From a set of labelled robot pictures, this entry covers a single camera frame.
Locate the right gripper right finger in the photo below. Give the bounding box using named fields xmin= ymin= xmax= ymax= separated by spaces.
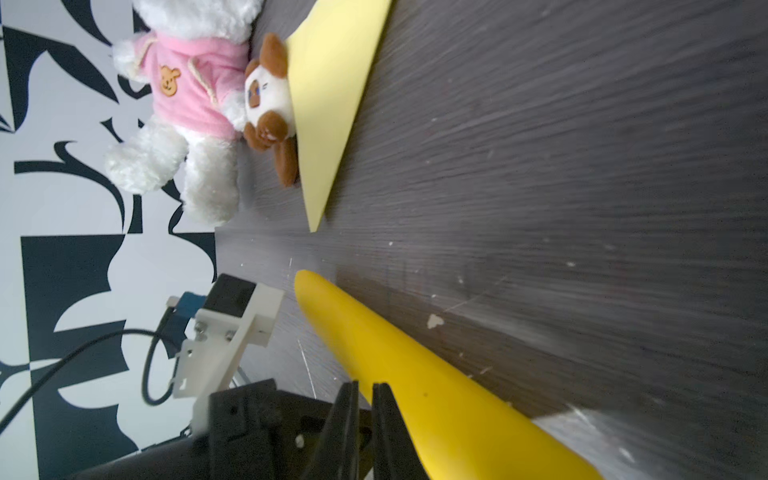
xmin=372 ymin=383 xmax=429 ymax=480

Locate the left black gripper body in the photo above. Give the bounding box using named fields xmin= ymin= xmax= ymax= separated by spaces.
xmin=69 ymin=379 xmax=332 ymax=479

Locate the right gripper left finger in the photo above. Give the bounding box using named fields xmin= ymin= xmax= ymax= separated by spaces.
xmin=301 ymin=381 xmax=360 ymax=480

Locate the dark yellow square paper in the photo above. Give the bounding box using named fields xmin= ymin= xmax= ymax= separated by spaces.
xmin=294 ymin=270 xmax=600 ymax=479

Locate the light yellow square paper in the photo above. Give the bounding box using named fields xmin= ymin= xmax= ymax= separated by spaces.
xmin=287 ymin=0 xmax=391 ymax=232

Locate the small brown white plush toy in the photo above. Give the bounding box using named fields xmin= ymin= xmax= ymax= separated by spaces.
xmin=244 ymin=33 xmax=299 ymax=188

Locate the white teddy bear pink shirt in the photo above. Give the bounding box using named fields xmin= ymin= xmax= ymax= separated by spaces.
xmin=105 ymin=0 xmax=263 ymax=227

